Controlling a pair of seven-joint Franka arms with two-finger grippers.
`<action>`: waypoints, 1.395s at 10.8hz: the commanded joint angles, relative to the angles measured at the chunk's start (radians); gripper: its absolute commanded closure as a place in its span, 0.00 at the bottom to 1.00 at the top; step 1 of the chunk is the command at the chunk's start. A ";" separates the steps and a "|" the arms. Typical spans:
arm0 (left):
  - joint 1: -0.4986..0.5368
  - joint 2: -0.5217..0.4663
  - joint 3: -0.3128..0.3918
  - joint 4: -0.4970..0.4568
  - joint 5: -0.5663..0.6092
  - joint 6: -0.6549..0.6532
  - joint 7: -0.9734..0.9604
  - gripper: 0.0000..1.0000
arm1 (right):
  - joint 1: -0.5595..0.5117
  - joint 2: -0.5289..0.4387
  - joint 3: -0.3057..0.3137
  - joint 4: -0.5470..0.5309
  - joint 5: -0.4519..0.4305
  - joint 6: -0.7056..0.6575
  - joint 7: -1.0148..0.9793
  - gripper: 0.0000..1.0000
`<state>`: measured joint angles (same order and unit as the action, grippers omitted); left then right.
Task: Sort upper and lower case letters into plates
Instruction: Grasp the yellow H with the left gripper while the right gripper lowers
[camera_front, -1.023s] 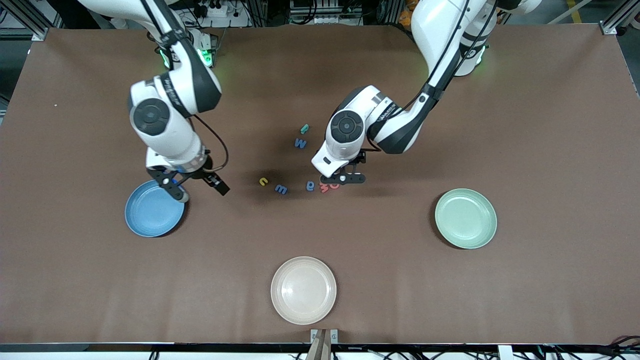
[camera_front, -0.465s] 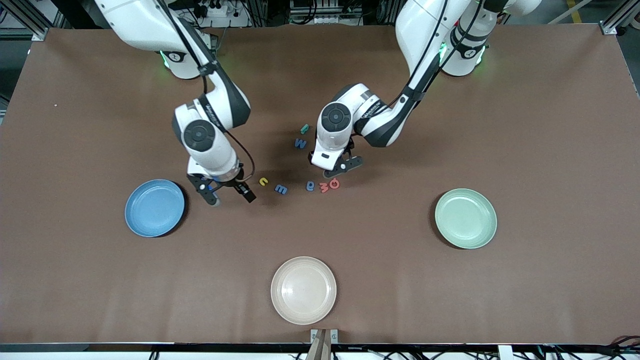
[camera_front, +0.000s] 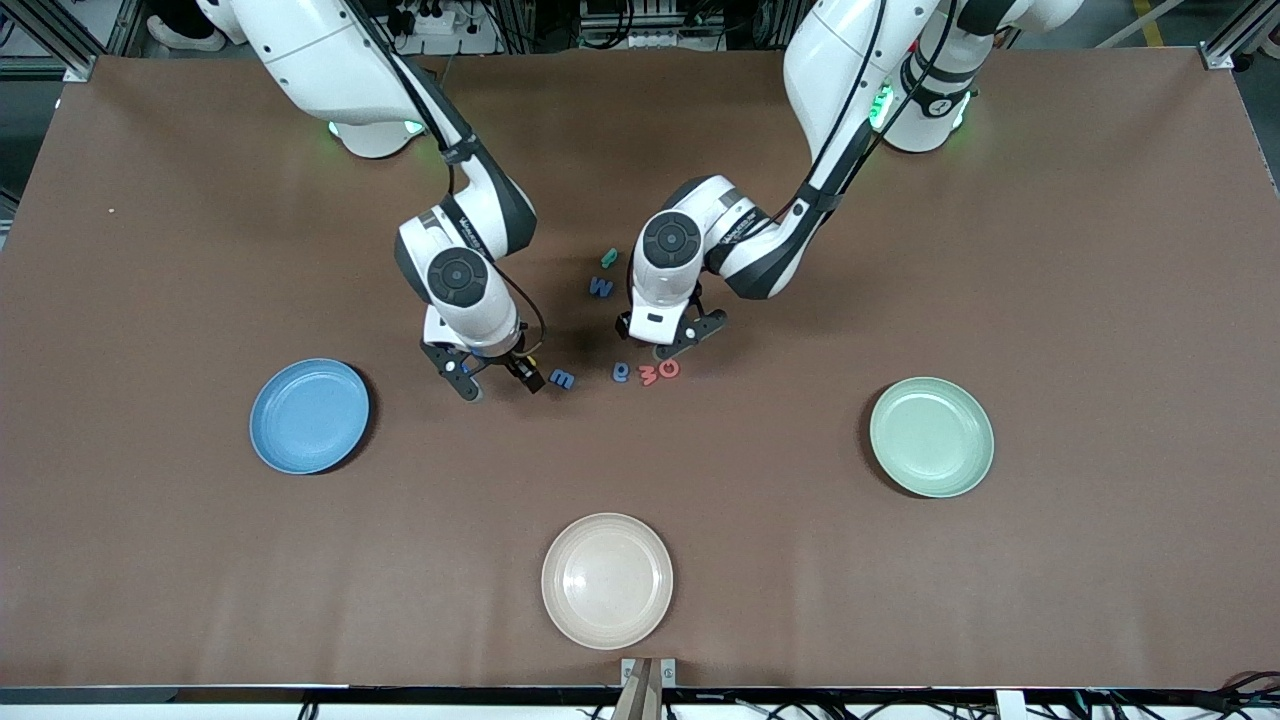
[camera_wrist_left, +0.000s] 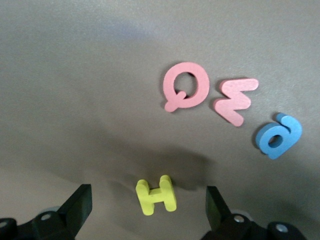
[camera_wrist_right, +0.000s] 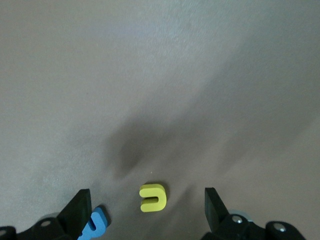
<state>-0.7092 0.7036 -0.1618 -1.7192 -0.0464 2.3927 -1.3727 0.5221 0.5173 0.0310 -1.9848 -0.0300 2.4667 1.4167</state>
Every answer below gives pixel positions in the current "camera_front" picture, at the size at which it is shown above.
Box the blue plate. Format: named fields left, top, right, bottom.
left=249, top=358, right=371, bottom=475

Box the beige plate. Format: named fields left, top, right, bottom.
left=541, top=512, right=674, bottom=651

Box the light green plate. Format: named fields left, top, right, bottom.
left=868, top=376, right=996, bottom=499

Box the long white power strip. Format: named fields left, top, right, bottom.
left=578, top=0, right=729, bottom=53

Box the brown table mat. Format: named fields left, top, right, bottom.
left=0, top=48, right=1280, bottom=691

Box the white power strip with plugs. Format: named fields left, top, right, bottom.
left=385, top=0, right=501, bottom=56

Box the white shoe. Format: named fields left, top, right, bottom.
left=148, top=12, right=229, bottom=53

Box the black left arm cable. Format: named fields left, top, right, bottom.
left=800, top=0, right=966, bottom=201

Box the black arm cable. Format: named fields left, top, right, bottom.
left=340, top=0, right=549, bottom=359
left=800, top=0, right=966, bottom=201

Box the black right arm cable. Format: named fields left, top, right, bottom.
left=340, top=0, right=549, bottom=359

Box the grey metal mount bracket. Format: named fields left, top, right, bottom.
left=620, top=656, right=678, bottom=691

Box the tan mount pole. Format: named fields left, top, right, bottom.
left=610, top=660, right=664, bottom=720

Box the aluminium frame beam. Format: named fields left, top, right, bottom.
left=0, top=0, right=136, bottom=83
left=1198, top=0, right=1280, bottom=73

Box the dark cable bundle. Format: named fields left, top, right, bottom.
left=1085, top=672, right=1280, bottom=720

